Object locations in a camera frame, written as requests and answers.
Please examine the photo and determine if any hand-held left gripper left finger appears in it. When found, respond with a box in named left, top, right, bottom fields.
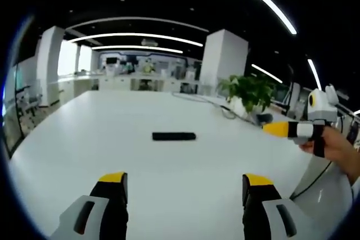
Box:
left=49, top=171, right=129, bottom=240

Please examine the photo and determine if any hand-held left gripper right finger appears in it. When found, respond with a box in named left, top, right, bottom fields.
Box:
left=242, top=173, right=306, bottom=240

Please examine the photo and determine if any black remote control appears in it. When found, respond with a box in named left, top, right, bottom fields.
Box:
left=152, top=132, right=196, bottom=141

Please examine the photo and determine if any person's right hand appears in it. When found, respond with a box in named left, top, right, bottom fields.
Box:
left=299, top=126, right=356, bottom=173

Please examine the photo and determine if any green potted plant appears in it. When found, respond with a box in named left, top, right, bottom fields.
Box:
left=218, top=74, right=278, bottom=117

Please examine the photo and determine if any white square pillar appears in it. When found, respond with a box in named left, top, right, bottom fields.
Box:
left=35, top=25, right=66, bottom=107
left=199, top=28, right=249, bottom=96

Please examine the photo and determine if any white counter with cabinets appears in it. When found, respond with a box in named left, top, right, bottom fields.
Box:
left=57, top=70, right=203, bottom=99

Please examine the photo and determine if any black office chair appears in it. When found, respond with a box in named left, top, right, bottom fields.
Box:
left=15, top=84, right=43, bottom=124

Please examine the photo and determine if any black cable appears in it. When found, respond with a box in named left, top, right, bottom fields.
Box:
left=291, top=116, right=345, bottom=199

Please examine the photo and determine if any grey cable on table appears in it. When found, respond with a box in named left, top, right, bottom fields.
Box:
left=172, top=90, right=259, bottom=125

